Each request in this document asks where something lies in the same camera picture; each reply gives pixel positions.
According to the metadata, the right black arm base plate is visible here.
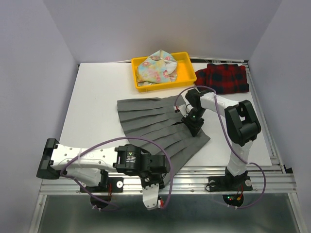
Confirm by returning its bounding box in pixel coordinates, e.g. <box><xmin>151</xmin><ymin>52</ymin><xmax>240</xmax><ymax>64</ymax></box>
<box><xmin>205</xmin><ymin>176</ymin><xmax>253</xmax><ymax>193</ymax></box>

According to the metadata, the red black plaid skirt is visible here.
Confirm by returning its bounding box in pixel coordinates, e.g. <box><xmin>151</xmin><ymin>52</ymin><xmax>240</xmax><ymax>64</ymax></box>
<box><xmin>195</xmin><ymin>64</ymin><xmax>250</xmax><ymax>95</ymax></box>

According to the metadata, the pastel patterned cloth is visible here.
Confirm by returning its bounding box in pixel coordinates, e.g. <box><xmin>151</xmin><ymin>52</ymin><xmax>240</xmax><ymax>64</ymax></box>
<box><xmin>136</xmin><ymin>50</ymin><xmax>177</xmax><ymax>86</ymax></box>

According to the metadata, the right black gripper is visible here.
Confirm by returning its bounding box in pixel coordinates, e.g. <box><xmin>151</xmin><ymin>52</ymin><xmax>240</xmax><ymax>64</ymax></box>
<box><xmin>182</xmin><ymin>107</ymin><xmax>206</xmax><ymax>136</ymax></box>

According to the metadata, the grey skirt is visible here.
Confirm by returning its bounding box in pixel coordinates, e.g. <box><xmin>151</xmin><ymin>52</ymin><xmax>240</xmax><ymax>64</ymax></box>
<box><xmin>117</xmin><ymin>96</ymin><xmax>210</xmax><ymax>176</ymax></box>

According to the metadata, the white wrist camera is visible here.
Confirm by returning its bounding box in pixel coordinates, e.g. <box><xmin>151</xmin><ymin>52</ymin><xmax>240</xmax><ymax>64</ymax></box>
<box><xmin>142</xmin><ymin>183</ymin><xmax>161</xmax><ymax>210</ymax></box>
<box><xmin>174</xmin><ymin>104</ymin><xmax>192</xmax><ymax>117</ymax></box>

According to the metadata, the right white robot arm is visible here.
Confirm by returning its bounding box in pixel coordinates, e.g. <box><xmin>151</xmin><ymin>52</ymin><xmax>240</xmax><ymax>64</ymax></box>
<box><xmin>182</xmin><ymin>89</ymin><xmax>261</xmax><ymax>192</ymax></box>

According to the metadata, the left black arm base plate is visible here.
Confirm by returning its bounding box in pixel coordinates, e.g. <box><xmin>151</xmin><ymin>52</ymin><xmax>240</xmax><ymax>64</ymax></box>
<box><xmin>81</xmin><ymin>170</ymin><xmax>124</xmax><ymax>193</ymax></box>

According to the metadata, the yellow plastic bin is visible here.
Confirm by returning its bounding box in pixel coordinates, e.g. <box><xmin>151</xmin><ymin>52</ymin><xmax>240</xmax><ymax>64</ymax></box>
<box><xmin>131</xmin><ymin>52</ymin><xmax>196</xmax><ymax>92</ymax></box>

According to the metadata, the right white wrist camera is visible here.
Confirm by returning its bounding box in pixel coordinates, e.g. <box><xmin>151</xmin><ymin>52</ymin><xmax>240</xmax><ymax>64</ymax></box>
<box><xmin>174</xmin><ymin>104</ymin><xmax>192</xmax><ymax>117</ymax></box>

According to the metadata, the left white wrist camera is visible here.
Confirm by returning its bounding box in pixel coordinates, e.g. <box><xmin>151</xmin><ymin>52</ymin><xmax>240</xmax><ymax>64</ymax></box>
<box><xmin>142</xmin><ymin>183</ymin><xmax>161</xmax><ymax>210</ymax></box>

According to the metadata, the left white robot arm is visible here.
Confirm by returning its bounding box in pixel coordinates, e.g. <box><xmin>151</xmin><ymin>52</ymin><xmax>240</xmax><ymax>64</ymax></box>
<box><xmin>36</xmin><ymin>138</ymin><xmax>170</xmax><ymax>192</ymax></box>

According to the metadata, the aluminium frame rail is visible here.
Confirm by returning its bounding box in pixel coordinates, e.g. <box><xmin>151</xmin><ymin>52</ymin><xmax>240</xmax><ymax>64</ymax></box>
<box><xmin>30</xmin><ymin>63</ymin><xmax>307</xmax><ymax>233</ymax></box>

